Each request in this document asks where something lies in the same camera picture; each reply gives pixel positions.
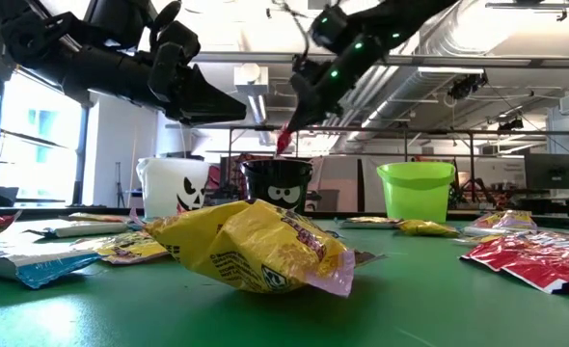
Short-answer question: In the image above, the lime green plastic bucket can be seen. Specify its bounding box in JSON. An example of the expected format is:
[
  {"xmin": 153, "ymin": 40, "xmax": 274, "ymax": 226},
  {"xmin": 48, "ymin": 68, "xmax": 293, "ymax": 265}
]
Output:
[{"xmin": 376, "ymin": 161, "xmax": 457, "ymax": 223}]

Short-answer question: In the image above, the black metal rack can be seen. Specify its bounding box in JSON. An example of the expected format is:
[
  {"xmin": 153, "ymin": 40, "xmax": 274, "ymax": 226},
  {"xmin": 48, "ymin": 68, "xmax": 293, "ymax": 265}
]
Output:
[{"xmin": 163, "ymin": 122, "xmax": 569, "ymax": 213}]

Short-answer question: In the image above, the black tripod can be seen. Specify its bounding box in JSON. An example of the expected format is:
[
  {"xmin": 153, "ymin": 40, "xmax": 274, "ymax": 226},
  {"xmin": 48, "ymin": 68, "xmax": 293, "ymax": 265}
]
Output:
[{"xmin": 113, "ymin": 161, "xmax": 127, "ymax": 208}]

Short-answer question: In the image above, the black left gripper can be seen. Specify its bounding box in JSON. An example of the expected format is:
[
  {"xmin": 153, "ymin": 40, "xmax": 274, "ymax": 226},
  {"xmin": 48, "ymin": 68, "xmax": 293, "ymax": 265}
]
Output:
[{"xmin": 146, "ymin": 22, "xmax": 248, "ymax": 128}]

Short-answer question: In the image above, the white cabinet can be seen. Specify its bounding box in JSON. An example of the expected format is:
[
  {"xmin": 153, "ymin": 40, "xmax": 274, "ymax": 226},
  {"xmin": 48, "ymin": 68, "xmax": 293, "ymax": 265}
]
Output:
[{"xmin": 312, "ymin": 154, "xmax": 387, "ymax": 213}]

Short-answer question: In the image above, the black monster face bucket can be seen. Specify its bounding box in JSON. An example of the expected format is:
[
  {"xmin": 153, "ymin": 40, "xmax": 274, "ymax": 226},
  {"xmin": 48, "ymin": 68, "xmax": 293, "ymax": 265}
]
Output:
[{"xmin": 240, "ymin": 158, "xmax": 313, "ymax": 215}]

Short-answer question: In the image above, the white jack-o-lantern bucket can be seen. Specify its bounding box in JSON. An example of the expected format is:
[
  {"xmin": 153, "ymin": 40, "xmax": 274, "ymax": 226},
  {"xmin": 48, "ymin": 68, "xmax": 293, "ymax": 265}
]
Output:
[{"xmin": 135, "ymin": 156, "xmax": 212, "ymax": 219}]

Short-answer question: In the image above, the black computer monitor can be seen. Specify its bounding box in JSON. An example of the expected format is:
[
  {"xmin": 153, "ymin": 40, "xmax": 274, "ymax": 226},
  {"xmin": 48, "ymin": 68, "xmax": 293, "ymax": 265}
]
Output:
[{"xmin": 524, "ymin": 153, "xmax": 569, "ymax": 191}]

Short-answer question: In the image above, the black ceiling spotlight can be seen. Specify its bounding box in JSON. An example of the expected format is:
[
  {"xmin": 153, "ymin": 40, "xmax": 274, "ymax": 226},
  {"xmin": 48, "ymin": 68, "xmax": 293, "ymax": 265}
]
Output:
[{"xmin": 447, "ymin": 71, "xmax": 489, "ymax": 101}]

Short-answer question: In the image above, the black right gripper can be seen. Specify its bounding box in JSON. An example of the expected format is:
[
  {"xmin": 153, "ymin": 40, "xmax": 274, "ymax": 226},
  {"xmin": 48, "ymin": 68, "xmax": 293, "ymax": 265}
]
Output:
[{"xmin": 283, "ymin": 35, "xmax": 383, "ymax": 135}]

